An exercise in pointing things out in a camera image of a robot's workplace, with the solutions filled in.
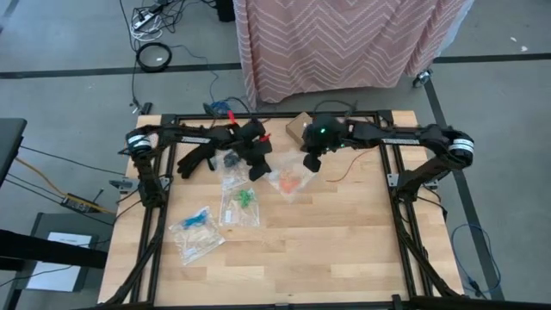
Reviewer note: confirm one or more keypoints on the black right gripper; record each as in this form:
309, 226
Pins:
323, 133

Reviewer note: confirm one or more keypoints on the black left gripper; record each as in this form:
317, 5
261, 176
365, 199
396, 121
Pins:
256, 148

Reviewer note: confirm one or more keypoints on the black rubber band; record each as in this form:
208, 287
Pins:
228, 161

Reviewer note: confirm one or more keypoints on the clear plastic zip bag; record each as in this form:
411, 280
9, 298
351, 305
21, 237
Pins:
297, 172
239, 213
196, 241
234, 174

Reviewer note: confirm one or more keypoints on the green rubber band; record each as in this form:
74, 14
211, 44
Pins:
247, 201
242, 197

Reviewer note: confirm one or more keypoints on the blue rubber band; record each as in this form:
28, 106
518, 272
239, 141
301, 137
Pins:
188, 223
199, 217

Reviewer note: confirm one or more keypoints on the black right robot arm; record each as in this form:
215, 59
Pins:
409, 138

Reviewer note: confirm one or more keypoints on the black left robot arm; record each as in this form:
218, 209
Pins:
193, 135

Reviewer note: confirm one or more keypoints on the small cardboard box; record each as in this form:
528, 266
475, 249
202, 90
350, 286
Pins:
297, 127

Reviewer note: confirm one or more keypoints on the black glove-like object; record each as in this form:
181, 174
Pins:
193, 159

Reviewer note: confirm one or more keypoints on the pink chevron curtain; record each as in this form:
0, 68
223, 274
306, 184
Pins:
336, 43

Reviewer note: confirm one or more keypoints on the black floor box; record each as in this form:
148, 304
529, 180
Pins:
226, 10

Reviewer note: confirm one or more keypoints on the white power strip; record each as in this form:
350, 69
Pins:
144, 20

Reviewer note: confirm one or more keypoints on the grey floor mat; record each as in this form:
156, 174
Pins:
101, 224

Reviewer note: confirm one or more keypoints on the black power brick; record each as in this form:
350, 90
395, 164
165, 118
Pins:
77, 203

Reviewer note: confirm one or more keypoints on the black bar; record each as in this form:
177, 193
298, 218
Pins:
43, 249

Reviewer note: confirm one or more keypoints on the white paper sheet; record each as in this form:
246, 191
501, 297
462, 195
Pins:
56, 279

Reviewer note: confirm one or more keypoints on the black side desk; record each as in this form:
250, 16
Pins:
10, 146

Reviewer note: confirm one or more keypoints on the black aluminium table frame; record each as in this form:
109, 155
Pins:
258, 301

